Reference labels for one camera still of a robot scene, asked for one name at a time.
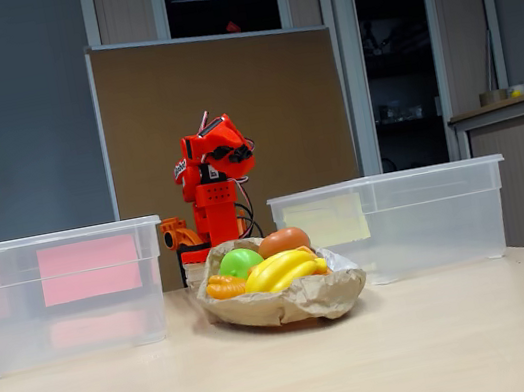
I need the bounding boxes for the brown toy doughnut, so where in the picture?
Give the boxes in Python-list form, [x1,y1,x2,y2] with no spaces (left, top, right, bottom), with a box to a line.
[254,224,314,262]

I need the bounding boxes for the yellow-green paper label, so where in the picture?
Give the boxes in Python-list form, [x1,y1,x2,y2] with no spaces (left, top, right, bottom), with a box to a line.
[281,190,372,254]

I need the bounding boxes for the orange toy croissant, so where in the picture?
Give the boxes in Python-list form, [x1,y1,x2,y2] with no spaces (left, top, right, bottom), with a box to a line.
[203,269,250,303]

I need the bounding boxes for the crumpled brown paper bag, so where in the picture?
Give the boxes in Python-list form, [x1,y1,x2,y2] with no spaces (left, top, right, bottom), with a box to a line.
[188,218,374,343]

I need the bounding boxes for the plywood base block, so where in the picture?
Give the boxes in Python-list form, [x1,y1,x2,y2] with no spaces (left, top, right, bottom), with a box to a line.
[182,259,212,288]

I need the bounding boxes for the pink paper label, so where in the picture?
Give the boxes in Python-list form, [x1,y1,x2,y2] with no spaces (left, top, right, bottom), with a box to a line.
[35,232,145,308]

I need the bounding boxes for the brown tape roll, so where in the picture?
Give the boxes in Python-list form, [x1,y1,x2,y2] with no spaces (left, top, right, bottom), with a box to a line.
[477,87,510,108]

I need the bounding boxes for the black power cable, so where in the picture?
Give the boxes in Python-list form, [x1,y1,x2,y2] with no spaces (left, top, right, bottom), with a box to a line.
[234,198,265,242]

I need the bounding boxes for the orange printed clamp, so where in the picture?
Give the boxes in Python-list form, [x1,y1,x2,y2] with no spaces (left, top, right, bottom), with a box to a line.
[157,211,206,253]

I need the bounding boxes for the grey cabinet with wooden top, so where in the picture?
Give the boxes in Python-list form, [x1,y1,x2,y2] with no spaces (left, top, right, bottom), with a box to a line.
[443,87,524,269]

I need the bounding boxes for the brown cork board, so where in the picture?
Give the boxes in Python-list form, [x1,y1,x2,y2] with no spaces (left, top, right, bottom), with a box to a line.
[82,4,374,300]

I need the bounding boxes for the leaning grey metal rod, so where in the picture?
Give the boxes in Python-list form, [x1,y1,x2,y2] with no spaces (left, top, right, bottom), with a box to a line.
[475,28,502,92]

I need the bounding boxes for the green toy apple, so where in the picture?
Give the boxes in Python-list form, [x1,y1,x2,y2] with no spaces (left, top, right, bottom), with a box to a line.
[214,244,268,286]

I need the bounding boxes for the yellow toy banana bunch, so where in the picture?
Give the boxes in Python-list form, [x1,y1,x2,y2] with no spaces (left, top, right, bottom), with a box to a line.
[239,243,332,298]

